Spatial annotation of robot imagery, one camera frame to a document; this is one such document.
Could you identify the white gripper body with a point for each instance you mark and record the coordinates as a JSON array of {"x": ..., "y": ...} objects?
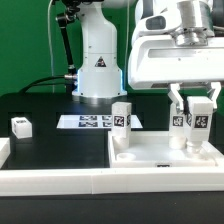
[{"x": 156, "y": 61}]

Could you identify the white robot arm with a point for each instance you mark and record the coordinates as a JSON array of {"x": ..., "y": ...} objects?
[{"x": 195, "y": 29}]

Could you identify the white U-shaped obstacle fence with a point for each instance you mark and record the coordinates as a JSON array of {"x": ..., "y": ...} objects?
[{"x": 103, "y": 181}]

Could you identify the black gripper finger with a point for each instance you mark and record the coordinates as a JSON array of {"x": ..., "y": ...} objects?
[
  {"x": 176, "y": 98},
  {"x": 214, "y": 89}
]

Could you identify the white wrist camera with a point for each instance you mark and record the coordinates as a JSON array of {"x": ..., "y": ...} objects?
[{"x": 158, "y": 26}]

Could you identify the white square tabletop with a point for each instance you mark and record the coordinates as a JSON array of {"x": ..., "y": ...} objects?
[{"x": 151, "y": 149}]

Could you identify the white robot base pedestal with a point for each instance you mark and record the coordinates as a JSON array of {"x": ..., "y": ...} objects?
[{"x": 99, "y": 77}]

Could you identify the white marker tag sheet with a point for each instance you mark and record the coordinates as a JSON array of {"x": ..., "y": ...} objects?
[{"x": 85, "y": 122}]

